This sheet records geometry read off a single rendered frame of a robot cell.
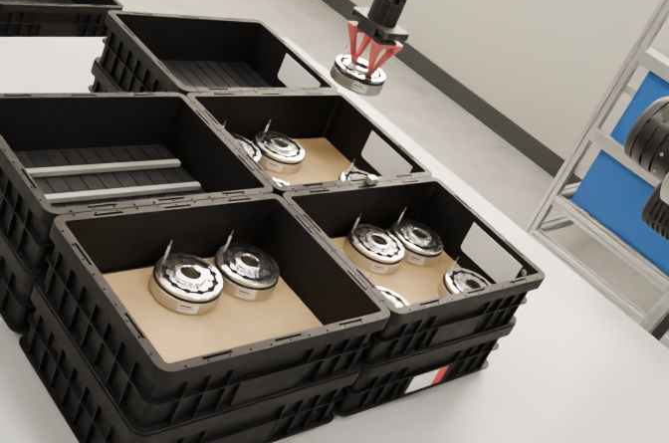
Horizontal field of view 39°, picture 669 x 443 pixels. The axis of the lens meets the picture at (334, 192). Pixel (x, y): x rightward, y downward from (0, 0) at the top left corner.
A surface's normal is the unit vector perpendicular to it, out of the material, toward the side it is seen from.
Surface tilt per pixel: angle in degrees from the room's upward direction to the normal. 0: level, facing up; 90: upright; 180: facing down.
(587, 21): 90
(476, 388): 0
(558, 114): 90
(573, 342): 0
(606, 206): 90
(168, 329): 0
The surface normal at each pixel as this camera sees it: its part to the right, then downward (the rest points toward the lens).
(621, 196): -0.67, 0.12
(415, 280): 0.37, -0.80
